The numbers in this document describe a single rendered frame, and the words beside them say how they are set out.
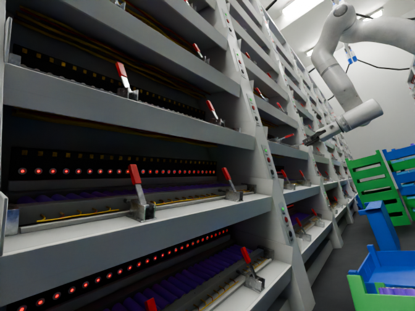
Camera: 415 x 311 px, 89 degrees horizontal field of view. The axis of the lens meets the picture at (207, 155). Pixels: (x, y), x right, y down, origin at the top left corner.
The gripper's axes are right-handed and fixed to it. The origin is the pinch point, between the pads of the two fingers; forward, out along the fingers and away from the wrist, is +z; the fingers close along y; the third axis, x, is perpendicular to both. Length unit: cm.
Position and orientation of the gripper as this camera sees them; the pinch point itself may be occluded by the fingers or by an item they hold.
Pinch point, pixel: (308, 141)
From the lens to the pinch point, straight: 120.2
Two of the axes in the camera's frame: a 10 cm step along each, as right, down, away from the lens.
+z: -7.1, 4.6, 5.3
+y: 6.2, 0.6, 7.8
